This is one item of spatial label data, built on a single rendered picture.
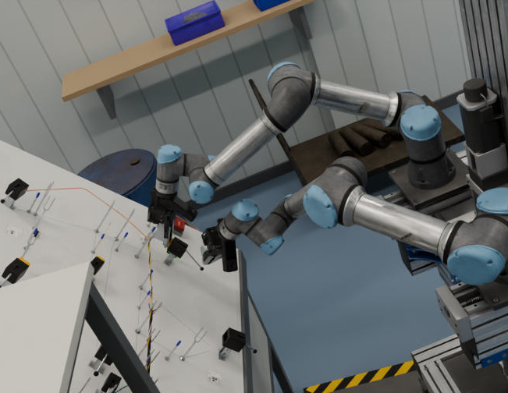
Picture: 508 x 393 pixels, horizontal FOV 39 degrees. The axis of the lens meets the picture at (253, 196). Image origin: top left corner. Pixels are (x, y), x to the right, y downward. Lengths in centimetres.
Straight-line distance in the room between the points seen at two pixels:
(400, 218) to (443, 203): 55
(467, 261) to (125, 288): 110
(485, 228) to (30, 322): 106
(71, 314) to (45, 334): 5
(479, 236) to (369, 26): 294
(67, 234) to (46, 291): 111
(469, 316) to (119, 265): 111
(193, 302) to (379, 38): 264
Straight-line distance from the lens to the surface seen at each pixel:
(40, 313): 124
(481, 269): 174
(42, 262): 224
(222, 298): 253
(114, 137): 449
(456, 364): 303
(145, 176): 371
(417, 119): 222
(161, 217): 239
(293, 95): 210
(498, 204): 182
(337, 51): 443
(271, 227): 223
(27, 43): 427
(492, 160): 205
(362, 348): 345
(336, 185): 188
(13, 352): 120
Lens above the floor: 253
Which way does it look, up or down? 33 degrees down
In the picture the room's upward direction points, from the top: 22 degrees counter-clockwise
